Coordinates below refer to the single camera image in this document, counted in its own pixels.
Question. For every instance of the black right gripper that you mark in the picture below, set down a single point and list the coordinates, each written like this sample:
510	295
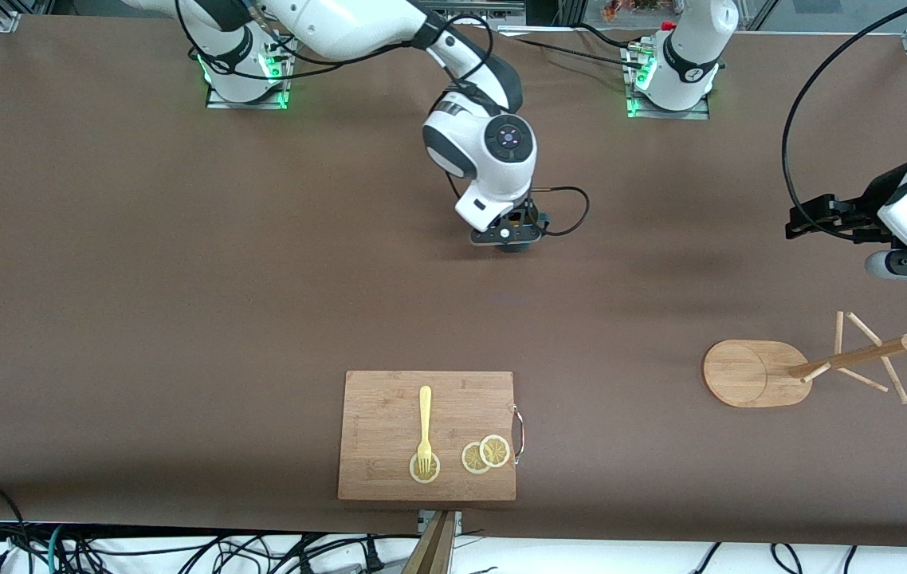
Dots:
523	215

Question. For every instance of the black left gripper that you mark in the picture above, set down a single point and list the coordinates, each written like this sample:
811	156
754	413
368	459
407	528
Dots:
860	217

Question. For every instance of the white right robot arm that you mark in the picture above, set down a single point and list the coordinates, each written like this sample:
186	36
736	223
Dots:
342	28

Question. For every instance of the wooden cup rack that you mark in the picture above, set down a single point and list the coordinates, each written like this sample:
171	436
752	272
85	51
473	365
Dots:
748	375

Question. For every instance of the grey power strip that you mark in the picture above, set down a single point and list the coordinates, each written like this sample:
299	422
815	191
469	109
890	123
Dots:
485	6

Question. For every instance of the yellow plastic fork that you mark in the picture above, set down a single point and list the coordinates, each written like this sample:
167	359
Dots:
424	414

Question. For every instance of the lemon slice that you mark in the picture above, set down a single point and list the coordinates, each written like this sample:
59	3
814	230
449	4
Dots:
495	450
415	474
469	460

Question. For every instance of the bamboo cutting board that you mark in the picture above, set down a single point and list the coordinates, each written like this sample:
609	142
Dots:
390	422

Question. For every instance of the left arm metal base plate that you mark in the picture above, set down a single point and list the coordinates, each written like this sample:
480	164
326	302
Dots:
693	113

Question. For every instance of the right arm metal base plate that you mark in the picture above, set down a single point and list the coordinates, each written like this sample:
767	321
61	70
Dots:
218	102

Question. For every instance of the wooden post with metal bracket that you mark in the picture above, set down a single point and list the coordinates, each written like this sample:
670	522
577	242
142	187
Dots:
431	550

